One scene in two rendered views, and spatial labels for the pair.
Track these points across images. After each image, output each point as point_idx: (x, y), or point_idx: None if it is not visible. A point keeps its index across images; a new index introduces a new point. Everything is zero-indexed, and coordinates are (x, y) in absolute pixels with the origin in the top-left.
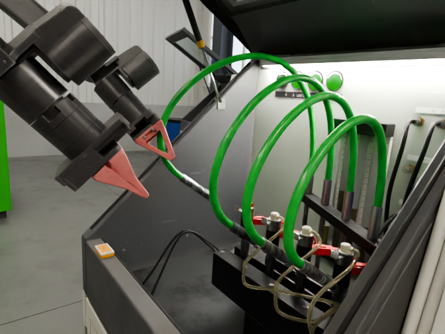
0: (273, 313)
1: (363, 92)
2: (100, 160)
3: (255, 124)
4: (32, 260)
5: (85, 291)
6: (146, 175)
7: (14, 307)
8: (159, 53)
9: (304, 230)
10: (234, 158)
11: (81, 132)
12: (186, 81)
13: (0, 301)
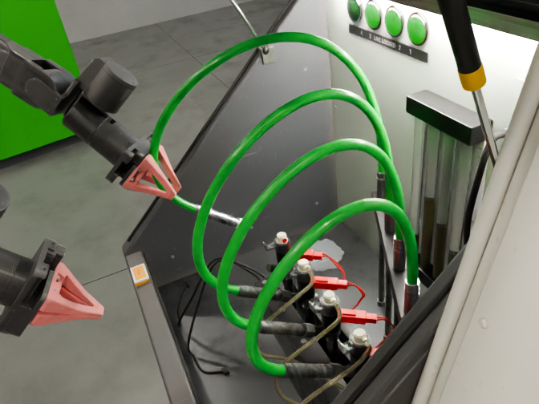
0: None
1: (453, 58)
2: (30, 311)
3: (332, 67)
4: (131, 194)
5: None
6: (179, 174)
7: (119, 256)
8: None
9: (325, 298)
10: (305, 122)
11: (2, 292)
12: None
13: (103, 248)
